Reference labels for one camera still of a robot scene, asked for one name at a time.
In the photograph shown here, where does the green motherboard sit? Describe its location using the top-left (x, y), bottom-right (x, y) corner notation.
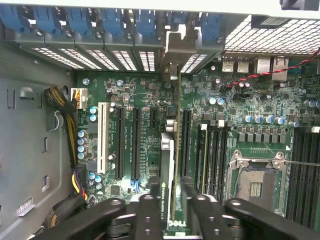
top-left (74, 59), bottom-right (320, 227)

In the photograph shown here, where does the white power connector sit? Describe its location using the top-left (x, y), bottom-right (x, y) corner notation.
top-left (70, 87), bottom-right (89, 111)

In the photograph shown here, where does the red and black twisted wire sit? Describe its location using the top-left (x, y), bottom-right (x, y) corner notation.
top-left (226, 48), bottom-right (320, 89)

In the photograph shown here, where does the blue card retainer strip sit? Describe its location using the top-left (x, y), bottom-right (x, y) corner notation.
top-left (0, 4), bottom-right (224, 42)

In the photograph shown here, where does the silver square port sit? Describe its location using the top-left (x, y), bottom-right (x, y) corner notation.
top-left (255, 57), bottom-right (273, 75)

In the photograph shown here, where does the open black PC case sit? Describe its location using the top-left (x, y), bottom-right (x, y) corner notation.
top-left (0, 0), bottom-right (320, 240)

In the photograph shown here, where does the long black expansion slot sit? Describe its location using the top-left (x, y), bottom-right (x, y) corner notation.
top-left (131, 107), bottom-right (143, 181)
top-left (115, 106), bottom-right (126, 180)
top-left (181, 109), bottom-right (193, 179)

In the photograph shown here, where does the CPU socket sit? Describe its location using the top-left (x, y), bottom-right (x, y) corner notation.
top-left (227, 150), bottom-right (289, 219)

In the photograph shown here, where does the silver network port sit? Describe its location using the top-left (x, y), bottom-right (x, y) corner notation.
top-left (271, 56), bottom-right (290, 81)

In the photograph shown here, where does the black power connector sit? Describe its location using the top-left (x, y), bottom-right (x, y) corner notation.
top-left (71, 164), bottom-right (89, 201)

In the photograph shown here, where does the black yellow braided power cable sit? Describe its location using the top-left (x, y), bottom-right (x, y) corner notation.
top-left (32, 193), bottom-right (88, 240)
top-left (43, 84), bottom-right (89, 201)

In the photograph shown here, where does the perforated metal slot blank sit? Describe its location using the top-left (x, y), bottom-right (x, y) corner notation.
top-left (57, 47), bottom-right (102, 71)
top-left (31, 46), bottom-right (85, 70)
top-left (179, 53), bottom-right (209, 75)
top-left (84, 48), bottom-right (120, 72)
top-left (138, 51), bottom-right (156, 73)
top-left (111, 49), bottom-right (138, 72)

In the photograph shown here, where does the silver USB port block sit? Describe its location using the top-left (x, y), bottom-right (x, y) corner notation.
top-left (221, 56), bottom-right (250, 74)

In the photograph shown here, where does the white expansion slot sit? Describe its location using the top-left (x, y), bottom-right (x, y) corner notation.
top-left (96, 101), bottom-right (109, 175)

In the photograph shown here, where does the thin metal locking lever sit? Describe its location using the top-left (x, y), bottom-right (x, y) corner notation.
top-left (236, 157), bottom-right (320, 168)

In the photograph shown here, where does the black RAM slot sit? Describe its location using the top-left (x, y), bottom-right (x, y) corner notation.
top-left (215, 119), bottom-right (223, 199)
top-left (300, 127), bottom-right (309, 221)
top-left (208, 120), bottom-right (217, 198)
top-left (293, 127), bottom-right (301, 219)
top-left (308, 126), bottom-right (317, 224)
top-left (316, 126), bottom-right (320, 225)
top-left (222, 119), bottom-right (229, 200)

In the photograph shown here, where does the short black expansion slot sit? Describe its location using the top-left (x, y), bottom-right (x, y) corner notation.
top-left (149, 108), bottom-right (159, 130)

